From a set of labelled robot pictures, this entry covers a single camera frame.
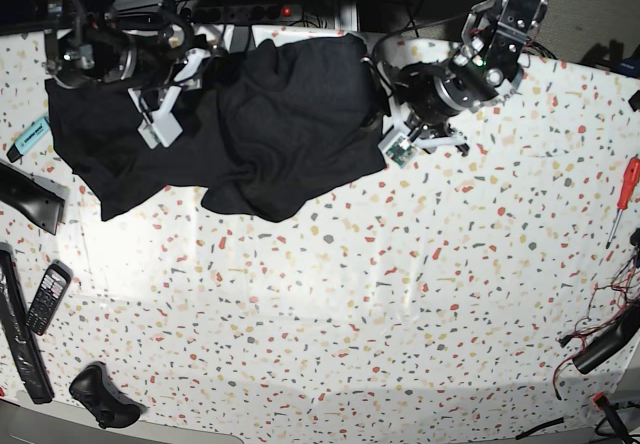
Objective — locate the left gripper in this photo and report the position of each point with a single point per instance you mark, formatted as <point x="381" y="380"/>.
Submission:
<point x="433" y="94"/>

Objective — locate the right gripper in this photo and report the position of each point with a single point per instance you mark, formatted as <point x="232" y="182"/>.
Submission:
<point x="188" y="77"/>

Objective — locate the black T-shirt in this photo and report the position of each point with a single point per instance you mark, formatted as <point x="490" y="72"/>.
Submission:
<point x="270" y="130"/>

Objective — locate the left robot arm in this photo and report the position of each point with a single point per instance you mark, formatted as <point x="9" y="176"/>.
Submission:
<point x="482" y="72"/>

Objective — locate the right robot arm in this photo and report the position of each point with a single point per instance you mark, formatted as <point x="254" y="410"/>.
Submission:
<point x="88" y="45"/>

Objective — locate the light blue highlighter marker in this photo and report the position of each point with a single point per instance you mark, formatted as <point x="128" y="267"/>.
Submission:
<point x="28" y="139"/>

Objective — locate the black remote control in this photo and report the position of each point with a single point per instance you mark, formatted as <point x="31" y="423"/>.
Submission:
<point x="48" y="297"/>

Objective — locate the long black flat bar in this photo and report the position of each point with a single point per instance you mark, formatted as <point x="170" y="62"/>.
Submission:
<point x="21" y="341"/>

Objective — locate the black game controller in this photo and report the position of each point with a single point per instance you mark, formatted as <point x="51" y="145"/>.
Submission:
<point x="95" y="391"/>

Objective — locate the red black tool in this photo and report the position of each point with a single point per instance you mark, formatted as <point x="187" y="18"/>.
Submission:
<point x="618" y="427"/>

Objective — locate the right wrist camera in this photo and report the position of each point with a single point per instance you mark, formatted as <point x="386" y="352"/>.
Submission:
<point x="160" y="129"/>

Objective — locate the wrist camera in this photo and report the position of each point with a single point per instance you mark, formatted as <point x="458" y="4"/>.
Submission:
<point x="398" y="148"/>
<point x="160" y="129"/>

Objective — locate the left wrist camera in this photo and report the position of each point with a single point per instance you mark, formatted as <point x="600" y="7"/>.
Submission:
<point x="398" y="148"/>

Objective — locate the power strip with red switch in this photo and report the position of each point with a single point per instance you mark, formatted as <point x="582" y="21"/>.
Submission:
<point x="247" y="14"/>

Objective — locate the black plastic handle part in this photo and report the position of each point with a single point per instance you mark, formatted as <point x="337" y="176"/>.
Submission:
<point x="37" y="204"/>

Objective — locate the red handled screwdriver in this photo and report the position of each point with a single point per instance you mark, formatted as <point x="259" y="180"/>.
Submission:
<point x="629" y="183"/>

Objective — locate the black cylinder with wires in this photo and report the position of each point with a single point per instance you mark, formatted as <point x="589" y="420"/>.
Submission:
<point x="610" y="342"/>

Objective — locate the black cable strip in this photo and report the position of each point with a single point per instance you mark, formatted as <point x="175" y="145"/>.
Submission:
<point x="539" y="427"/>

